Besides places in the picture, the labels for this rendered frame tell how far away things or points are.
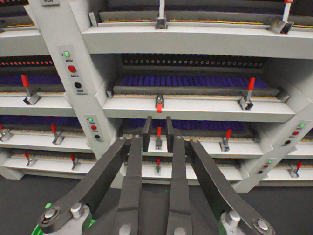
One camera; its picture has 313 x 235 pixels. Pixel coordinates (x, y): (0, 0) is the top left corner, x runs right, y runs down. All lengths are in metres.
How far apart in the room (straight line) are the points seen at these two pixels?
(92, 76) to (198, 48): 0.27
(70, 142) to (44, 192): 0.45
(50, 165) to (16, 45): 0.60
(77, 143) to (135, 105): 0.33
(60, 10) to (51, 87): 0.27
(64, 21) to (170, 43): 0.23
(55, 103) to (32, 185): 0.68
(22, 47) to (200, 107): 0.50
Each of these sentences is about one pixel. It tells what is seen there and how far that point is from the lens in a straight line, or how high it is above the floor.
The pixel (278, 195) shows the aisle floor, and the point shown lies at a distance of 1.04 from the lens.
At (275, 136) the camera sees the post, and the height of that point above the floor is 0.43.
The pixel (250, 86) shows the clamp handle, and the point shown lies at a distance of 0.43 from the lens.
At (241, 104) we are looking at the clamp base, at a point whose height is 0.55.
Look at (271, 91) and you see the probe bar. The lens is 0.54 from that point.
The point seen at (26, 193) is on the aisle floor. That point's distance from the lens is 1.07.
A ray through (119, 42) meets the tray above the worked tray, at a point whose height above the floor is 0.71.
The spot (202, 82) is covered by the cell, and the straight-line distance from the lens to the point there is 0.45.
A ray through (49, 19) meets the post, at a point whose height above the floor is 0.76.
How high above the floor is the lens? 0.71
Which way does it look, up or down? 34 degrees down
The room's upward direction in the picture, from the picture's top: straight up
